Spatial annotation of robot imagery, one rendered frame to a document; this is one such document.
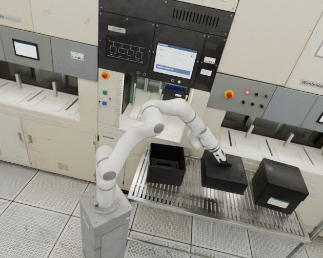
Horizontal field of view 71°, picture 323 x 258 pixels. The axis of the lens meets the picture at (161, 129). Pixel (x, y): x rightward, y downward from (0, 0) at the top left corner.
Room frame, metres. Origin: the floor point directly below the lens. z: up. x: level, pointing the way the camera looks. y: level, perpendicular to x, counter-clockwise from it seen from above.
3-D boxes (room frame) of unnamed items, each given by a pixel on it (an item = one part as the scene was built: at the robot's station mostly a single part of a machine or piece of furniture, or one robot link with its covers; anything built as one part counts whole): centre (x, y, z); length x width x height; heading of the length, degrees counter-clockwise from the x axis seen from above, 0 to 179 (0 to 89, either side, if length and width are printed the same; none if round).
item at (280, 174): (1.32, -0.97, 0.89); 0.29 x 0.29 x 0.25; 83
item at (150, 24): (2.06, 0.12, 0.98); 0.95 x 0.88 x 1.95; 178
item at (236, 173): (1.23, -0.49, 1.02); 0.29 x 0.29 x 0.13; 0
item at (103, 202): (0.95, 0.27, 0.85); 0.19 x 0.19 x 0.18
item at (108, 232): (0.95, 0.27, 0.38); 0.28 x 0.28 x 0.76; 43
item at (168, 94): (2.25, -0.06, 1.06); 0.24 x 0.20 x 0.32; 88
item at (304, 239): (1.29, -0.52, 0.38); 1.30 x 0.60 x 0.76; 88
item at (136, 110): (1.94, 0.23, 0.89); 0.22 x 0.21 x 0.04; 178
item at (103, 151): (0.98, 0.29, 1.07); 0.19 x 0.12 x 0.24; 25
